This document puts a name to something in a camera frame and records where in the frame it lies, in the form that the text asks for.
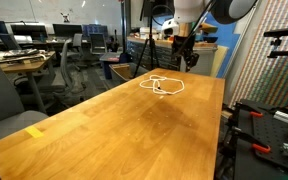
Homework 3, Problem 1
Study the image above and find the white braided cord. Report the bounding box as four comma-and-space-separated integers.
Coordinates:
138, 74, 186, 96

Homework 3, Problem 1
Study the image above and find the wooden office desk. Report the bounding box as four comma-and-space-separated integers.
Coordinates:
0, 51, 55, 113

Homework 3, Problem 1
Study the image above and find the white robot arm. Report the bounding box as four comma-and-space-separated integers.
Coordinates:
161, 0, 258, 72

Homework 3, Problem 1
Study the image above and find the black camera tripod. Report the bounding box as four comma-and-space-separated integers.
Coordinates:
133, 0, 159, 78

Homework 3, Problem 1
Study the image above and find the orange black bar clamp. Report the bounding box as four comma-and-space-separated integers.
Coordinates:
232, 126, 271, 153

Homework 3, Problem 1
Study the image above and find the yellow tape piece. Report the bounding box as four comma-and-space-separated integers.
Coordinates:
25, 126, 44, 138

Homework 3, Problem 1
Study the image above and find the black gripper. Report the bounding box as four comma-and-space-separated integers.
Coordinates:
172, 35, 199, 71

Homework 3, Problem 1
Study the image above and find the black computer monitor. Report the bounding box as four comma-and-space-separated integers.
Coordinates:
53, 24, 82, 37

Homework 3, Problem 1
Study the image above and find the black perforated breadboard plate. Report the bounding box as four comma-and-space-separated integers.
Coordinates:
234, 99, 288, 180

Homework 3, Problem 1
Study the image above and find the black camera on stand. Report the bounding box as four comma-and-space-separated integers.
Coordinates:
263, 28, 288, 58

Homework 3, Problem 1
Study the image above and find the grey storage bin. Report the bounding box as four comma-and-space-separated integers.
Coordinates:
110, 63, 148, 83

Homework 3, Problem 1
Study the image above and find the black drawer cabinet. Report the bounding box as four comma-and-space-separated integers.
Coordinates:
126, 36, 218, 77

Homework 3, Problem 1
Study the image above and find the grey mesh office chair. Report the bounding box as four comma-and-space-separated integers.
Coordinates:
38, 38, 86, 109

